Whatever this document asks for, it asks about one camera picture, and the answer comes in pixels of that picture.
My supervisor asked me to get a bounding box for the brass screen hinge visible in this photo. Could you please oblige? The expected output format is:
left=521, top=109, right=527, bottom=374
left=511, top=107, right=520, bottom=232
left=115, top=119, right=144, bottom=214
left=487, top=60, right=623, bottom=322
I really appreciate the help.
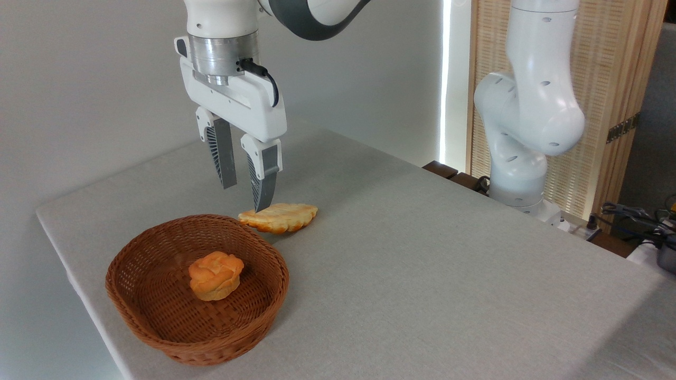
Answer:
left=606, top=112, right=641, bottom=144

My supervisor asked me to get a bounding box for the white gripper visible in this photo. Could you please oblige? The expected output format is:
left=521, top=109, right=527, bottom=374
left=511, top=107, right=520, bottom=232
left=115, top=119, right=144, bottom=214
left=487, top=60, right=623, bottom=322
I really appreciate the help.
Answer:
left=175, top=36, right=288, bottom=213

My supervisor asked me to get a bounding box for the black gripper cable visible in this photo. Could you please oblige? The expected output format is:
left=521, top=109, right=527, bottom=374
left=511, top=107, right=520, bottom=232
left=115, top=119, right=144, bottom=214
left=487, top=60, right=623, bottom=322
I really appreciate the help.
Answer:
left=240, top=58, right=279, bottom=108

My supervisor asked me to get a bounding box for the brown wicker basket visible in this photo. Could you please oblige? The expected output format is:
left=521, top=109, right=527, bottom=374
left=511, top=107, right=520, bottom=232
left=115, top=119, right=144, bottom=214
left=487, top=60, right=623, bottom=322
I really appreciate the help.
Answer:
left=105, top=214, right=290, bottom=367

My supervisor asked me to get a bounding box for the dark wooden block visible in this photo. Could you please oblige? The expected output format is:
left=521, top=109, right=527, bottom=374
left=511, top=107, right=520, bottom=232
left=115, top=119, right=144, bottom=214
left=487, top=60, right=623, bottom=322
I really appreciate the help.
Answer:
left=422, top=160, right=459, bottom=179
left=449, top=172, right=490, bottom=197

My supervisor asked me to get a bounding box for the round orange bread roll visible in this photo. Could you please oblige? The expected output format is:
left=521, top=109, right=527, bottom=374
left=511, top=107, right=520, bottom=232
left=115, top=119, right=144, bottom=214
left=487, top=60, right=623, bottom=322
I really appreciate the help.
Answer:
left=189, top=251, right=245, bottom=302

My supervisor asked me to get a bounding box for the flat golden bread slice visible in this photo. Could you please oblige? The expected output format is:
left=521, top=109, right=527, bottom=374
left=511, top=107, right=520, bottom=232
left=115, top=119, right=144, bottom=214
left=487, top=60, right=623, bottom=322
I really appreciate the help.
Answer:
left=238, top=203, right=319, bottom=235

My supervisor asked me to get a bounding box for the wooden slatted folding screen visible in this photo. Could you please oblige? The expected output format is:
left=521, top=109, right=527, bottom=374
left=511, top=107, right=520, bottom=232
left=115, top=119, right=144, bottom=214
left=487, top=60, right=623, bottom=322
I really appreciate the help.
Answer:
left=466, top=0, right=669, bottom=222

